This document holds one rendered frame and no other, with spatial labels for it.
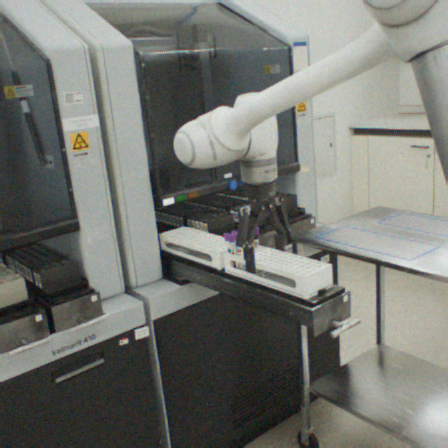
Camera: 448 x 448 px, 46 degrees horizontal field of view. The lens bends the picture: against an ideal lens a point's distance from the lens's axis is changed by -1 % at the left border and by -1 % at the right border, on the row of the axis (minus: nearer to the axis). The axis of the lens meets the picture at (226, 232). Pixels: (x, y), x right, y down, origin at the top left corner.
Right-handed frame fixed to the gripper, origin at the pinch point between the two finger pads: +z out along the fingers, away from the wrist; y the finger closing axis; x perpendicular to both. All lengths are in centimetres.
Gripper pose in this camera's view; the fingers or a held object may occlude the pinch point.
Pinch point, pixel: (265, 258)
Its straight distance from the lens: 139.3
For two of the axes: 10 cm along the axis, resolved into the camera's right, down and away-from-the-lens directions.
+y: 7.6, -2.5, 5.9
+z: 0.9, 9.5, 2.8
